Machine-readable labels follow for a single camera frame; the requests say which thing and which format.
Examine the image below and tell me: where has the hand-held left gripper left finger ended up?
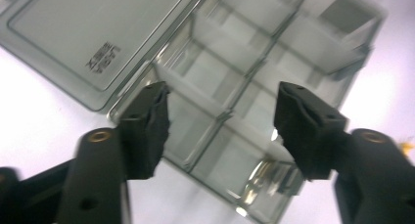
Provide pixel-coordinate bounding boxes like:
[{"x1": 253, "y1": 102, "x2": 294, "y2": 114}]
[{"x1": 57, "y1": 80, "x2": 171, "y2": 224}]

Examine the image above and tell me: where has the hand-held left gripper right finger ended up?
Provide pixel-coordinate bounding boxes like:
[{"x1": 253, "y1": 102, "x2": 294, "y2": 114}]
[{"x1": 273, "y1": 81, "x2": 415, "y2": 224}]

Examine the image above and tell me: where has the smoky clear plastic compartment box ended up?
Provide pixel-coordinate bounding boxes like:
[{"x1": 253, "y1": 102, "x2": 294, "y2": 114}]
[{"x1": 0, "y1": 0, "x2": 390, "y2": 224}]

